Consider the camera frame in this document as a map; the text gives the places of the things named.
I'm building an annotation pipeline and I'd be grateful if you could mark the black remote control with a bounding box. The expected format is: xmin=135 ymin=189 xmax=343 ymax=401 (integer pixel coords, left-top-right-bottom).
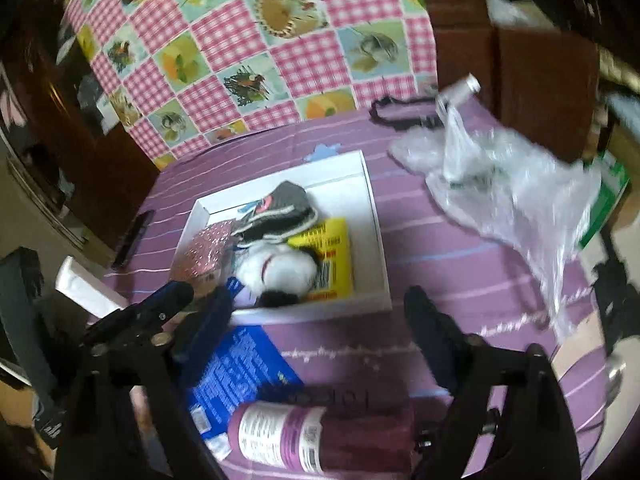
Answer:
xmin=111 ymin=210 xmax=156 ymax=268

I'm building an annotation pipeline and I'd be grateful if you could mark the black device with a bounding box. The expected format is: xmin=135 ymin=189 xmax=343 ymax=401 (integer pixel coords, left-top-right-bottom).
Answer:
xmin=592 ymin=260 xmax=640 ymax=356

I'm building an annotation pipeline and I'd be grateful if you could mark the white and black plush toy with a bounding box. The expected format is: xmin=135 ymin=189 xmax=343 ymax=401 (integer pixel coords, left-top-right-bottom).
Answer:
xmin=235 ymin=242 xmax=321 ymax=308

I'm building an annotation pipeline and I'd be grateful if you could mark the small white bottle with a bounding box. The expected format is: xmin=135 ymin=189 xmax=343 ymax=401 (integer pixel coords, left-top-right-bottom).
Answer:
xmin=434 ymin=74 xmax=482 ymax=118

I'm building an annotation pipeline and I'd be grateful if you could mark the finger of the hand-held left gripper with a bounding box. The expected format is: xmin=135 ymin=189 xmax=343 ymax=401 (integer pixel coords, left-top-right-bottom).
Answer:
xmin=82 ymin=281 xmax=196 ymax=350

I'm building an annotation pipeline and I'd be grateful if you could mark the pink checkered printed cloth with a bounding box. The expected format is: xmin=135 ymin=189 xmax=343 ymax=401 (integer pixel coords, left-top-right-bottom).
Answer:
xmin=57 ymin=0 xmax=441 ymax=171

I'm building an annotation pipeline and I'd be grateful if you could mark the green and white box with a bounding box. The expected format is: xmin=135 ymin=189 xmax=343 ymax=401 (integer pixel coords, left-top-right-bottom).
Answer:
xmin=580 ymin=152 xmax=631 ymax=248

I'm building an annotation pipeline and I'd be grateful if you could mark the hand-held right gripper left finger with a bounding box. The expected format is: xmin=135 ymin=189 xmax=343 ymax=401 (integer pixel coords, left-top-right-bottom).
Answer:
xmin=52 ymin=276 xmax=246 ymax=480

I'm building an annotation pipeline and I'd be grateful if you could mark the clear plastic bag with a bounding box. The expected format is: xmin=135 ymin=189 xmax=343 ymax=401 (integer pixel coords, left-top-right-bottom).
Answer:
xmin=390 ymin=105 xmax=603 ymax=341

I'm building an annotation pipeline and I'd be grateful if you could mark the small blue packet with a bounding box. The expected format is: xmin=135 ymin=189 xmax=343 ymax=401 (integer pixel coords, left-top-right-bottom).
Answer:
xmin=187 ymin=325 xmax=306 ymax=461

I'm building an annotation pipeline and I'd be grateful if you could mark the brown wooden cabinet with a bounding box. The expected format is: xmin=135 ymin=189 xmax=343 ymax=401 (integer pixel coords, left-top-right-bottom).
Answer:
xmin=430 ymin=0 xmax=601 ymax=161

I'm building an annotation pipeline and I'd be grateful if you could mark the purple bottle with white label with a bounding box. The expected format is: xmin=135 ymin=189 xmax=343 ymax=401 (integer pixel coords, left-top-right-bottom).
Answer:
xmin=227 ymin=392 xmax=421 ymax=476

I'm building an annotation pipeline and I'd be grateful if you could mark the white shallow cardboard box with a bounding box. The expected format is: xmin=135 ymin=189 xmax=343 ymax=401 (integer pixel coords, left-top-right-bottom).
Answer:
xmin=170 ymin=150 xmax=393 ymax=320

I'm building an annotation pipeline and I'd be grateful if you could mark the dark wooden glass cabinet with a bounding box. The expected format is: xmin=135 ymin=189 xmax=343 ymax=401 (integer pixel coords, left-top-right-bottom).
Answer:
xmin=0 ymin=10 xmax=161 ymax=266

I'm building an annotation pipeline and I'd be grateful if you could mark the white paper packet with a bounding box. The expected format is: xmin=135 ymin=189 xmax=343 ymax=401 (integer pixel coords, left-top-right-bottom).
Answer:
xmin=55 ymin=256 xmax=131 ymax=318

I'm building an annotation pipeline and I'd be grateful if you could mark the black hair band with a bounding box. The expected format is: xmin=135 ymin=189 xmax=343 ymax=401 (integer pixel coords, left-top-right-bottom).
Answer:
xmin=370 ymin=94 xmax=441 ymax=133

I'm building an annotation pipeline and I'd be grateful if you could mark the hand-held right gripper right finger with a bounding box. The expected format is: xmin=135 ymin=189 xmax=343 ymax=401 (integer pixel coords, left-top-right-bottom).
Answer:
xmin=402 ymin=285 xmax=583 ymax=480

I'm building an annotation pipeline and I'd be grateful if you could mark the pink scrubbing cloth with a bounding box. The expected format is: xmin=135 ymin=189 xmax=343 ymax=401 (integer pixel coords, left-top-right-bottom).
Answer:
xmin=170 ymin=220 xmax=236 ymax=281

